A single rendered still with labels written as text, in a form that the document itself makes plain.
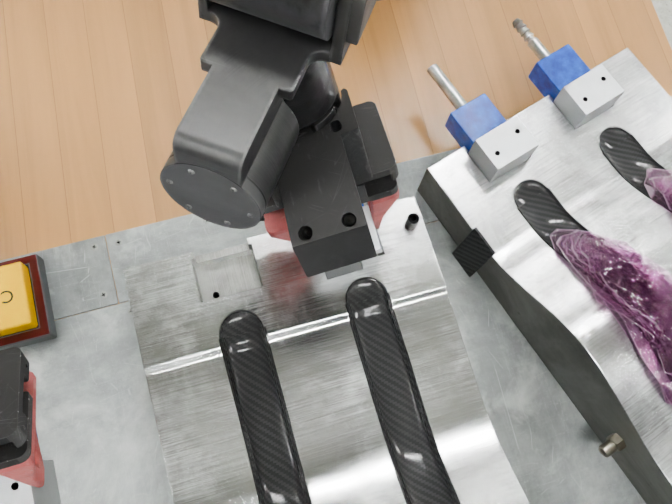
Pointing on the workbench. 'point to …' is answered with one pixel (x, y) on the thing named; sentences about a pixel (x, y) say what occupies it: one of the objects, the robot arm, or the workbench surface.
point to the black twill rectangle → (473, 252)
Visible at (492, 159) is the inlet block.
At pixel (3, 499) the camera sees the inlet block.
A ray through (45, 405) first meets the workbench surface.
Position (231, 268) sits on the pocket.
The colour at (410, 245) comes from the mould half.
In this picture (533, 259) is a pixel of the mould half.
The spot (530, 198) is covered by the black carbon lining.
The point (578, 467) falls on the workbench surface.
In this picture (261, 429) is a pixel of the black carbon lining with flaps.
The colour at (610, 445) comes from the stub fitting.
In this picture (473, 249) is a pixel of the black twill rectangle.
